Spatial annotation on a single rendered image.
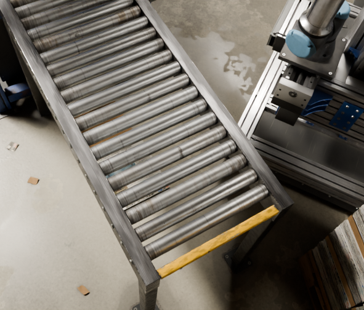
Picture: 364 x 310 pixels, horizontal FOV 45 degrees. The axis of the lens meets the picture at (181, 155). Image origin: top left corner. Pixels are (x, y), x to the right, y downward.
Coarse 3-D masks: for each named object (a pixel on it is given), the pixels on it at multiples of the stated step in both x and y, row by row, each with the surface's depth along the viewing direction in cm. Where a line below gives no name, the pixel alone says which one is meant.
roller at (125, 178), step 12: (204, 132) 156; (216, 132) 155; (180, 144) 152; (192, 144) 152; (204, 144) 153; (156, 156) 149; (168, 156) 149; (180, 156) 151; (132, 168) 146; (144, 168) 146; (156, 168) 148; (108, 180) 144; (120, 180) 144; (132, 180) 146
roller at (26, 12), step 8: (40, 0) 178; (48, 0) 178; (56, 0) 179; (64, 0) 180; (72, 0) 182; (16, 8) 175; (24, 8) 175; (32, 8) 176; (40, 8) 177; (48, 8) 179; (24, 16) 176
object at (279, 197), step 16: (144, 0) 182; (160, 32) 174; (176, 48) 171; (192, 64) 168; (192, 80) 164; (208, 96) 162; (208, 112) 163; (224, 112) 159; (224, 128) 156; (240, 128) 156; (240, 144) 153; (256, 160) 151; (272, 176) 148; (272, 192) 146; (288, 208) 147
